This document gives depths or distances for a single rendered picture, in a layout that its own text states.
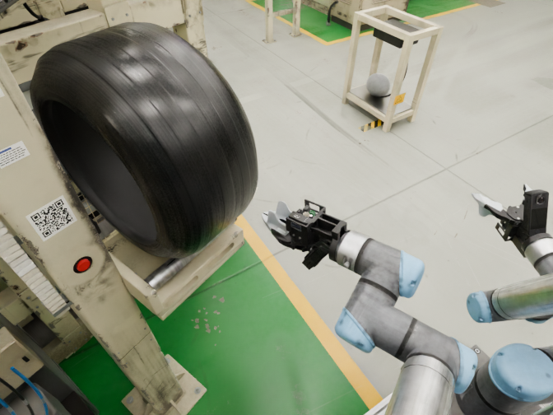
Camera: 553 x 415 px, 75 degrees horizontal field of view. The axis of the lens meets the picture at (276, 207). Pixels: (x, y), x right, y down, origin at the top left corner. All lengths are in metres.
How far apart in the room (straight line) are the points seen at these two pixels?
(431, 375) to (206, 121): 0.60
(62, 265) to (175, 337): 1.15
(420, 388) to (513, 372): 0.45
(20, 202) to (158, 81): 0.34
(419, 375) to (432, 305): 1.59
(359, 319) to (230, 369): 1.29
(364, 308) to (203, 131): 0.46
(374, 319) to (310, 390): 1.22
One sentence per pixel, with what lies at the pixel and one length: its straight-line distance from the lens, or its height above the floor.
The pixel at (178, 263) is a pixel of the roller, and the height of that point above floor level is 0.92.
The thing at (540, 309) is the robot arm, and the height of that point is 1.10.
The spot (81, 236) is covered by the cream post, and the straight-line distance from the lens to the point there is 0.92.
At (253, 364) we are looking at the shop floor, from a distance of 1.88.
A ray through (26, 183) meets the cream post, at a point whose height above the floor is 1.32.
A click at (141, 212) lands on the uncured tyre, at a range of 1.23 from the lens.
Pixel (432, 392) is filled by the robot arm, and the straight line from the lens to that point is 0.59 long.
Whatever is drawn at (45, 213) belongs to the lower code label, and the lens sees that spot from 0.84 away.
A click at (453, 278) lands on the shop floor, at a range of 2.33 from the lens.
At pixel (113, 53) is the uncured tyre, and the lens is 0.83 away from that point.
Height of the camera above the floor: 1.75
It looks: 45 degrees down
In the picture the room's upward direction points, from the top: straight up
